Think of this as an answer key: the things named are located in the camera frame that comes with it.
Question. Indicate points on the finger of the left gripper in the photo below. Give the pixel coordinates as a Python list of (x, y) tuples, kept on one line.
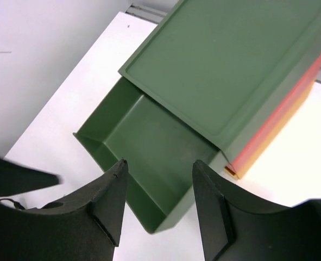
[(16, 179)]

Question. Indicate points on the green top drawer unit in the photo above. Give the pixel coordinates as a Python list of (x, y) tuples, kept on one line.
[(223, 66)]

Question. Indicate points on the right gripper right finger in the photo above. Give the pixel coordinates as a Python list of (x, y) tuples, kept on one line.
[(238, 225)]

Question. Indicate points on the green top drawer tray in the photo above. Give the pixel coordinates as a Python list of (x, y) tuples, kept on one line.
[(159, 148)]

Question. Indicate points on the orange drawer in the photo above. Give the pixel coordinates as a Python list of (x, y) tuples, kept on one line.
[(307, 77)]

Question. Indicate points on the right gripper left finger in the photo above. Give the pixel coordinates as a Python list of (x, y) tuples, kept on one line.
[(83, 225)]

